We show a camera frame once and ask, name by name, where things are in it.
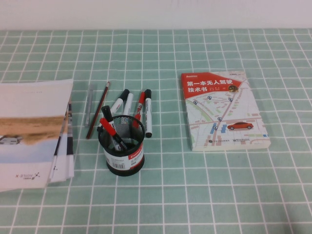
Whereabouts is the grey slim pen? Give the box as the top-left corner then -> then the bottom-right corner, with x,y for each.
85,84 -> 97,127

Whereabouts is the book with map and car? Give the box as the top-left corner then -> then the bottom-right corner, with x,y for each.
180,71 -> 272,152

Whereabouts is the all white marker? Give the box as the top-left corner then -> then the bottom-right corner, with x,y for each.
121,93 -> 135,117

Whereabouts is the slim red and black pen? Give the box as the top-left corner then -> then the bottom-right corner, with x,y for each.
99,117 -> 128,151

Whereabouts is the red and black pencil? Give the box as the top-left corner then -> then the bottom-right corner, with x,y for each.
85,81 -> 111,140

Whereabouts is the AgileX brochure with desert photo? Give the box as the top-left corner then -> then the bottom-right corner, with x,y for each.
0,78 -> 74,193

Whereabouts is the white brochure with small logo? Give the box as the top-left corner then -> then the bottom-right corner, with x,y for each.
47,97 -> 70,183

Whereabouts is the green checked tablecloth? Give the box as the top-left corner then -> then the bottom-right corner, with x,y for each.
0,28 -> 312,234

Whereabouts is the black mesh pen holder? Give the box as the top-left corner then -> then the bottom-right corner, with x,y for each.
97,115 -> 146,176

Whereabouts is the red marker pen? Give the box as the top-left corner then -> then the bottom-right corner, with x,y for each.
133,91 -> 146,129

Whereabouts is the white brochure with black stripe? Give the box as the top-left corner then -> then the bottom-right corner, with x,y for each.
58,96 -> 75,180

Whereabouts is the white marker with black cap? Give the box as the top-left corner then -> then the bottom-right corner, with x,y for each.
97,89 -> 130,132
101,105 -> 124,151
143,89 -> 154,138

